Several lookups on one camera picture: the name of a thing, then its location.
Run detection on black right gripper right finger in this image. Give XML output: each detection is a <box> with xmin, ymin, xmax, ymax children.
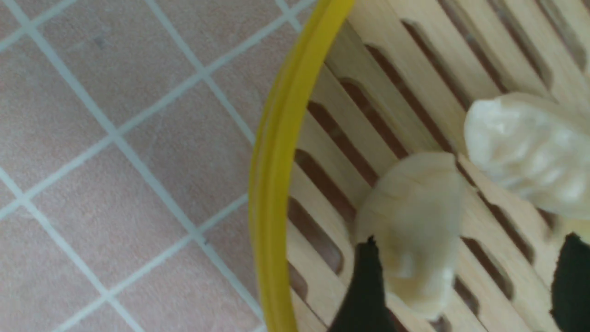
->
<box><xmin>550</xmin><ymin>233</ymin><xmax>590</xmax><ymax>332</ymax></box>

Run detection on bamboo steamer tray yellow rim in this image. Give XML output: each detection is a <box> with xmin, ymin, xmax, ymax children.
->
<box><xmin>249</xmin><ymin>0</ymin><xmax>589</xmax><ymax>332</ymax></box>

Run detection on pink checked tablecloth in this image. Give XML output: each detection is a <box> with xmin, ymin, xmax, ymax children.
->
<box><xmin>1</xmin><ymin>0</ymin><xmax>315</xmax><ymax>332</ymax></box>

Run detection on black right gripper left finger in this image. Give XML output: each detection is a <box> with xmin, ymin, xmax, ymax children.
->
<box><xmin>328</xmin><ymin>236</ymin><xmax>396</xmax><ymax>332</ymax></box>

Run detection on white dumpling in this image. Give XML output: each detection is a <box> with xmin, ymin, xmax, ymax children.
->
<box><xmin>463</xmin><ymin>92</ymin><xmax>590</xmax><ymax>220</ymax></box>
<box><xmin>349</xmin><ymin>152</ymin><xmax>466</xmax><ymax>320</ymax></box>

